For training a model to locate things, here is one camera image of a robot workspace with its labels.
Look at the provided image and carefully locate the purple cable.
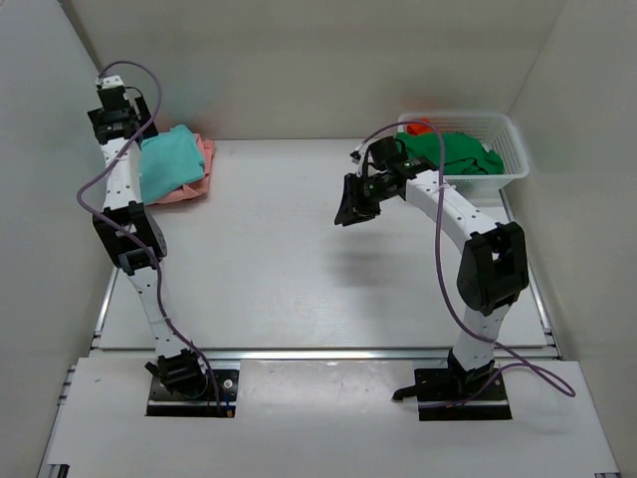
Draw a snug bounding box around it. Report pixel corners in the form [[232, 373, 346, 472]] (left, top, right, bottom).
[[353, 123, 577, 412], [76, 60, 225, 417]]

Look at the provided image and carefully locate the white plastic basket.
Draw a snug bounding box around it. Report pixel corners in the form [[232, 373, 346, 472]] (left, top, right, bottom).
[[398, 111, 530, 196]]

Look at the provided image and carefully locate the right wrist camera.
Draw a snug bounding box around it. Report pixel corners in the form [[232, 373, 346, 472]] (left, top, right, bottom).
[[349, 143, 370, 164]]

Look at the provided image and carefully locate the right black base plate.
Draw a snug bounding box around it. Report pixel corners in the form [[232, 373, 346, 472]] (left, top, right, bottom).
[[392, 368, 513, 421]]

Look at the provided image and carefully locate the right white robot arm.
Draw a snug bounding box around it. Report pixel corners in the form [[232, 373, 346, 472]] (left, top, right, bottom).
[[334, 136, 529, 399]]

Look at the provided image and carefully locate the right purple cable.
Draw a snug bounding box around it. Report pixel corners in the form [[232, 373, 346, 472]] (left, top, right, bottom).
[[353, 123, 577, 412]]

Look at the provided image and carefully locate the orange t shirt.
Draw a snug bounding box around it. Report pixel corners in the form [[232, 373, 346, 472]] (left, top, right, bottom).
[[405, 118, 432, 135]]

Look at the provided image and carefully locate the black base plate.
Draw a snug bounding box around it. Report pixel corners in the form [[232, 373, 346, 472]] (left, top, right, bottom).
[[145, 361, 240, 419], [392, 368, 513, 421]]

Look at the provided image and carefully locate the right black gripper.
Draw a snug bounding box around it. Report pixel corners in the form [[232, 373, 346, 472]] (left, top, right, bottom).
[[335, 174, 397, 228]]

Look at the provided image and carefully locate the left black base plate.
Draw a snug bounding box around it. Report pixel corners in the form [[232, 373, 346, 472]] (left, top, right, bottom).
[[145, 361, 240, 419]]

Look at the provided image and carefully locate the green t shirt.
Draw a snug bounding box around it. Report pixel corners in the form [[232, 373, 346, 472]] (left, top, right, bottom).
[[395, 132, 505, 175]]

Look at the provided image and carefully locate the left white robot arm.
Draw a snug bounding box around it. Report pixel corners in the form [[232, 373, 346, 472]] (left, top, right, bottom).
[[88, 77, 209, 399]]

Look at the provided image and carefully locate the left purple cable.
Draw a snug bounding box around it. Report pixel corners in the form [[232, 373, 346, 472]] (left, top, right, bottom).
[[76, 60, 225, 417]]

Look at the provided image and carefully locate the aluminium rail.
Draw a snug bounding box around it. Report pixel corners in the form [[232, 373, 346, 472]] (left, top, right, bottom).
[[198, 347, 554, 362]]

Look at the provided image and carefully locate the teal t shirt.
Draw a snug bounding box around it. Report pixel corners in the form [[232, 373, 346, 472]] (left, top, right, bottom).
[[138, 123, 207, 205]]

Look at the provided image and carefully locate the folded pink t shirt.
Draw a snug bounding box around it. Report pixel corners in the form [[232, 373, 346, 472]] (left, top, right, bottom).
[[146, 131, 217, 206]]

